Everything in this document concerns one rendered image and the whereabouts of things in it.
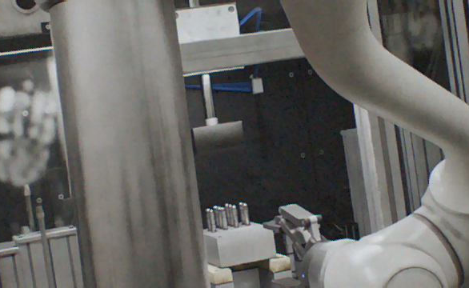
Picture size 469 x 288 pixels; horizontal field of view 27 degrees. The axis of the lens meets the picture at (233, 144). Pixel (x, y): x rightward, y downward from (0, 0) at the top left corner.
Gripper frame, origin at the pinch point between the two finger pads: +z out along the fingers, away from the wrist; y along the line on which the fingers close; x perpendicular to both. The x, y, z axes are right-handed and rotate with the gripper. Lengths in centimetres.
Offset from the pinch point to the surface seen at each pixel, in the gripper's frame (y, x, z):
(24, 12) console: 39, 31, 1
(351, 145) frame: 12.2, -24.0, 23.7
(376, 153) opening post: 12.0, -18.6, 2.8
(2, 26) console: 38, 34, 2
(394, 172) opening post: 8.5, -21.2, 2.7
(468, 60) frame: 24.0, -36.8, 2.8
